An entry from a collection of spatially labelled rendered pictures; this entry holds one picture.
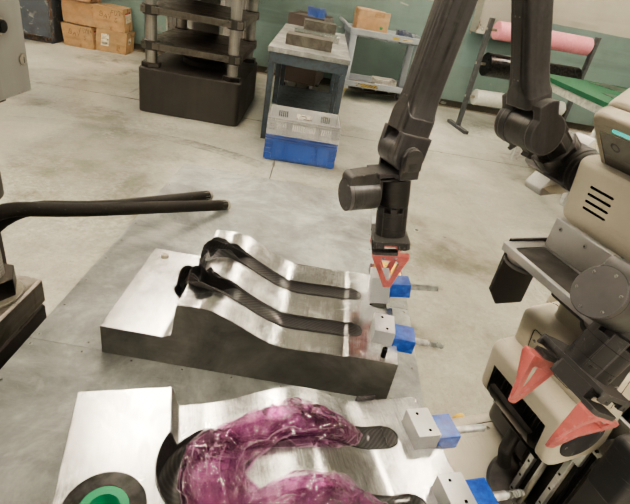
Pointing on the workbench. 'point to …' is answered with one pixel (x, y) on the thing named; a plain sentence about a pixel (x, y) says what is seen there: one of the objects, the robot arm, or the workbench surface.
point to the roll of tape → (108, 490)
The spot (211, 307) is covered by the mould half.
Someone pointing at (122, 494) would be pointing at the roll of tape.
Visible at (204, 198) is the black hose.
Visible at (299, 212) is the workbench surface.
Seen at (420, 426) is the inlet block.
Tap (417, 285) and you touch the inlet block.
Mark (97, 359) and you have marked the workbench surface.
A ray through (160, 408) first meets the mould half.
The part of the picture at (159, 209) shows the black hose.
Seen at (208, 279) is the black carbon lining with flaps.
